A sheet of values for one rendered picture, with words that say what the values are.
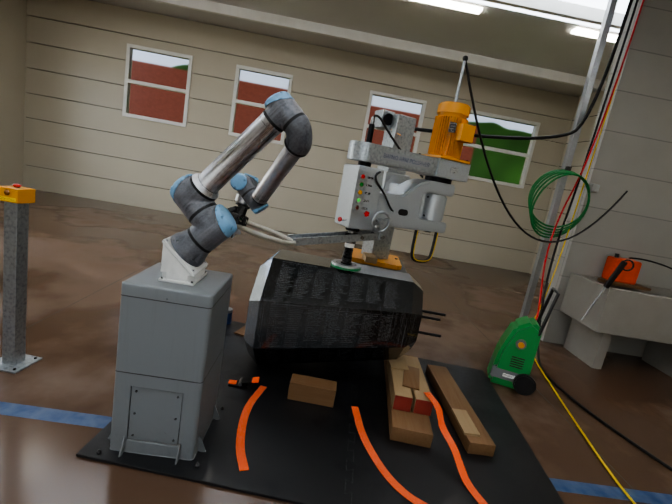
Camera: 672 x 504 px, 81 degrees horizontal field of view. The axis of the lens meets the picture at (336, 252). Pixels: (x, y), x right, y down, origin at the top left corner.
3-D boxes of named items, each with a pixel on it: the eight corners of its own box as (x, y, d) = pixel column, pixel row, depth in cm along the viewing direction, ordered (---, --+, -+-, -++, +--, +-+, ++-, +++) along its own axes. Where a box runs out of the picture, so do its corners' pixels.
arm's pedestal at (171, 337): (199, 472, 184) (221, 301, 168) (91, 458, 181) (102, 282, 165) (226, 409, 233) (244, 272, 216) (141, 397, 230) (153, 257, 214)
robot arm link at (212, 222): (204, 252, 179) (233, 228, 178) (182, 222, 180) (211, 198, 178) (217, 250, 195) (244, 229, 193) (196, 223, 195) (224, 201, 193)
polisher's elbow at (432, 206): (412, 215, 307) (417, 191, 304) (431, 218, 316) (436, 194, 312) (427, 220, 291) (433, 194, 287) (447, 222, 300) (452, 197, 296)
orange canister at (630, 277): (592, 278, 442) (601, 250, 435) (634, 285, 444) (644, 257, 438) (606, 283, 420) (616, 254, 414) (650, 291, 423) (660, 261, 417)
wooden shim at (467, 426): (451, 410, 259) (451, 408, 258) (465, 412, 259) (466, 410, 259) (463, 434, 234) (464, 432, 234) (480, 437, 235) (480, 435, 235)
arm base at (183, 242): (192, 271, 181) (209, 258, 180) (164, 239, 177) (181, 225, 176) (205, 261, 199) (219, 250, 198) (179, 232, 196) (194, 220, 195)
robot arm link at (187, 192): (182, 223, 182) (300, 112, 159) (160, 193, 182) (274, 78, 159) (201, 220, 196) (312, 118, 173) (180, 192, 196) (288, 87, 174)
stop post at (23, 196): (12, 352, 251) (15, 183, 230) (42, 358, 250) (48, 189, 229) (-18, 367, 231) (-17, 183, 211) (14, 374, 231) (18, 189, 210)
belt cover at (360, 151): (443, 184, 317) (448, 163, 314) (466, 187, 295) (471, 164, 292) (339, 163, 272) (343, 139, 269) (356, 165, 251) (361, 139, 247)
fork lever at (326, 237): (372, 234, 296) (373, 228, 295) (386, 240, 279) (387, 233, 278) (285, 240, 266) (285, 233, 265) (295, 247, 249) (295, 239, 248)
